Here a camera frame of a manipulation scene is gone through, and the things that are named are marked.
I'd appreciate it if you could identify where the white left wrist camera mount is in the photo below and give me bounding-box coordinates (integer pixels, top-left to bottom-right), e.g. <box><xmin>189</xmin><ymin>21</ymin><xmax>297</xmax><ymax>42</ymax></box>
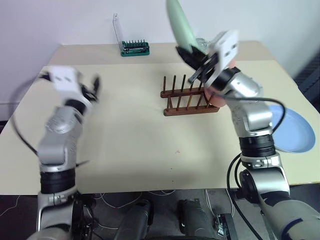
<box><xmin>46</xmin><ymin>65</ymin><xmax>85</xmax><ymax>106</ymax></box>

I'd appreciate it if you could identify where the clear plastic case lid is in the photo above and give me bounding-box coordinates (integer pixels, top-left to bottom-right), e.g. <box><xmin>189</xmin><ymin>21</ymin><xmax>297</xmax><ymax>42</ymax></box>
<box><xmin>112</xmin><ymin>12</ymin><xmax>125</xmax><ymax>46</ymax></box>

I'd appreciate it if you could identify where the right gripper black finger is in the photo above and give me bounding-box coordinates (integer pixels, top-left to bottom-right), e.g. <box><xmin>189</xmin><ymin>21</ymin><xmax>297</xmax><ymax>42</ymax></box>
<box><xmin>175</xmin><ymin>45</ymin><xmax>200</xmax><ymax>70</ymax></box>
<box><xmin>190</xmin><ymin>45</ymin><xmax>208</xmax><ymax>56</ymax></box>

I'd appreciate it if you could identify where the pink plate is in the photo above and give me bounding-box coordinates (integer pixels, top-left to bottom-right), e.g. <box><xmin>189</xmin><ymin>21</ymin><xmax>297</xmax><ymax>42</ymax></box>
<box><xmin>204</xmin><ymin>59</ymin><xmax>238</xmax><ymax>108</ymax></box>

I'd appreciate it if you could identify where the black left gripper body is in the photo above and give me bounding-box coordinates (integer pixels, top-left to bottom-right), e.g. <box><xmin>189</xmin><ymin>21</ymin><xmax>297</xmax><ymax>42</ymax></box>
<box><xmin>80</xmin><ymin>82</ymin><xmax>99</xmax><ymax>103</ymax></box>

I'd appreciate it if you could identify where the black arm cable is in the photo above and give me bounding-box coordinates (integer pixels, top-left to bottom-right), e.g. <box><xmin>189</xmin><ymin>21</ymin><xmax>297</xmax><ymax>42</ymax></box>
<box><xmin>10</xmin><ymin>71</ymin><xmax>51</xmax><ymax>157</ymax></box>
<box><xmin>212</xmin><ymin>91</ymin><xmax>287</xmax><ymax>135</ymax></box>

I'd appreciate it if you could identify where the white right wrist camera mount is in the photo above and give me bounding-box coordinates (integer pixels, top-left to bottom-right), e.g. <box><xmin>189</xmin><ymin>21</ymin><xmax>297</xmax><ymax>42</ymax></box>
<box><xmin>204</xmin><ymin>29</ymin><xmax>240</xmax><ymax>87</ymax></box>

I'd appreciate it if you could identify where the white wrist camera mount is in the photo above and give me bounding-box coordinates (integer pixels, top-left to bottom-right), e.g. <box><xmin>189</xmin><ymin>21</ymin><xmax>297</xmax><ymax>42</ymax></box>
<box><xmin>204</xmin><ymin>29</ymin><xmax>240</xmax><ymax>87</ymax></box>
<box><xmin>46</xmin><ymin>65</ymin><xmax>85</xmax><ymax>106</ymax></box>

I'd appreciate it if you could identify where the wooden dish rack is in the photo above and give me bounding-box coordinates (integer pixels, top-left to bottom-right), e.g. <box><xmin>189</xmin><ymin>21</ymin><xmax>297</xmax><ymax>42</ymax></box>
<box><xmin>160</xmin><ymin>74</ymin><xmax>221</xmax><ymax>117</ymax></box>

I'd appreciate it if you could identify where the black box on floor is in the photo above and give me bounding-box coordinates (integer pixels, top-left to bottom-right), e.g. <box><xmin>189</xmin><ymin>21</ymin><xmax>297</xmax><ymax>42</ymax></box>
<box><xmin>214</xmin><ymin>212</ymin><xmax>240</xmax><ymax>240</ymax></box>

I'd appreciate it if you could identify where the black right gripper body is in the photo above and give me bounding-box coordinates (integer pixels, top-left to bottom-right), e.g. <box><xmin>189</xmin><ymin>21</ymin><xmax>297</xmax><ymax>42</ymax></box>
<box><xmin>187</xmin><ymin>48</ymin><xmax>220</xmax><ymax>85</ymax></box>

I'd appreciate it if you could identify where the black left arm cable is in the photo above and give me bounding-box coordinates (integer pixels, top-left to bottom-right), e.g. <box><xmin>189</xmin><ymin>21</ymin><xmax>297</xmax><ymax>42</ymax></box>
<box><xmin>10</xmin><ymin>71</ymin><xmax>51</xmax><ymax>157</ymax></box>

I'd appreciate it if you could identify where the white floor wire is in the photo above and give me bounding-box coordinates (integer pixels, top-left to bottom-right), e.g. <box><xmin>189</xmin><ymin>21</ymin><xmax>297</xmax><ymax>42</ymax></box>
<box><xmin>92</xmin><ymin>189</ymin><xmax>177</xmax><ymax>210</ymax></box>

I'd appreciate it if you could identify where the dark rounded robot leg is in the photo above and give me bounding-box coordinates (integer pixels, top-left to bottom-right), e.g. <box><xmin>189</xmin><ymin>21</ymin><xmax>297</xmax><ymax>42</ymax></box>
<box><xmin>116</xmin><ymin>199</ymin><xmax>155</xmax><ymax>240</ymax></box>
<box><xmin>176</xmin><ymin>198</ymin><xmax>215</xmax><ymax>240</ymax></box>

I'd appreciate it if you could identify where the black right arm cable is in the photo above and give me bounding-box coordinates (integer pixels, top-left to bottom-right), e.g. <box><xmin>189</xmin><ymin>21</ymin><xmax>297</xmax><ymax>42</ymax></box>
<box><xmin>212</xmin><ymin>91</ymin><xmax>287</xmax><ymax>135</ymax></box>

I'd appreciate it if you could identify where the green screwdriver bit box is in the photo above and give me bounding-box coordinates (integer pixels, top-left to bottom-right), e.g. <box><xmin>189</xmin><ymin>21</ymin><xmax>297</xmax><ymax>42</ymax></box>
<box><xmin>120</xmin><ymin>39</ymin><xmax>151</xmax><ymax>57</ymax></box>

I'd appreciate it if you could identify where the green plate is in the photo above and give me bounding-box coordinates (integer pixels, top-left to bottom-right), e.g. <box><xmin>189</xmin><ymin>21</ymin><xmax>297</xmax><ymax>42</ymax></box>
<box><xmin>165</xmin><ymin>0</ymin><xmax>201</xmax><ymax>55</ymax></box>

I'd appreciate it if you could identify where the blue plate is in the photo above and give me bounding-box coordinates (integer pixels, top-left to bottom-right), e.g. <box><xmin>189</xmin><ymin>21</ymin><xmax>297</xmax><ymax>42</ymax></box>
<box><xmin>268</xmin><ymin>104</ymin><xmax>316</xmax><ymax>154</ymax></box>

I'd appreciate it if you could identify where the dark ribbed object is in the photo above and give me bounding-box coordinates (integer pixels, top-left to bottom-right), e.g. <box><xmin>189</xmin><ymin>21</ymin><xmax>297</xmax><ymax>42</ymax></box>
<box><xmin>292</xmin><ymin>48</ymin><xmax>320</xmax><ymax>103</ymax></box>

